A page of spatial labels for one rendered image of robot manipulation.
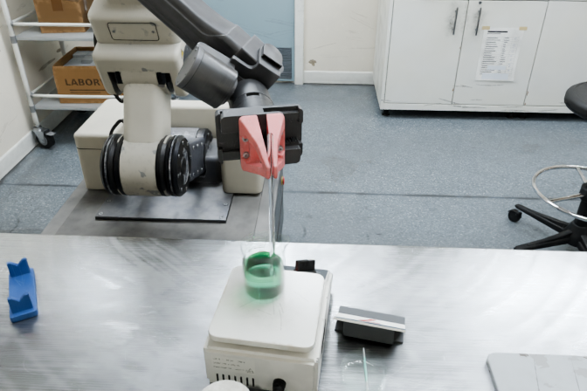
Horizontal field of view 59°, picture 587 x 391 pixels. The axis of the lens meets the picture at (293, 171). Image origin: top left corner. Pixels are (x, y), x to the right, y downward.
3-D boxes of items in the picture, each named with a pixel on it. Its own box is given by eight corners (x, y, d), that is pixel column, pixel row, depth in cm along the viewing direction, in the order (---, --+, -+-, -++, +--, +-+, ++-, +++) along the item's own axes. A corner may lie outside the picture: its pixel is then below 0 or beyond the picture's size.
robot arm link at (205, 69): (283, 51, 73) (247, 91, 78) (214, 3, 68) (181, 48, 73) (282, 102, 65) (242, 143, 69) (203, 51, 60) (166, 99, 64)
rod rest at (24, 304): (10, 278, 77) (3, 259, 75) (34, 271, 78) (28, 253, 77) (11, 324, 69) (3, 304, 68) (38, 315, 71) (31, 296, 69)
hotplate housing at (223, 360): (245, 275, 78) (243, 232, 74) (332, 284, 76) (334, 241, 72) (200, 406, 59) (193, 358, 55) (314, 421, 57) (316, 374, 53)
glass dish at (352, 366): (339, 359, 64) (340, 347, 63) (383, 360, 64) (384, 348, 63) (341, 398, 60) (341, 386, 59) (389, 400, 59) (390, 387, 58)
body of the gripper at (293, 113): (304, 109, 59) (292, 86, 66) (215, 116, 58) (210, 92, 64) (303, 159, 63) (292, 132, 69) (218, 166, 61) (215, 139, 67)
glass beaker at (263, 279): (249, 313, 60) (245, 259, 56) (237, 283, 64) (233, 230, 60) (297, 300, 62) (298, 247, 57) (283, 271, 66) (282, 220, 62)
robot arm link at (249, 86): (276, 90, 72) (252, 121, 73) (235, 63, 69) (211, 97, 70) (285, 110, 66) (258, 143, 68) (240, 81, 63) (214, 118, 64)
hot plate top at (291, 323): (233, 269, 67) (232, 264, 67) (325, 278, 66) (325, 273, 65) (205, 340, 57) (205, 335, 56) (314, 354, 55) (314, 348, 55)
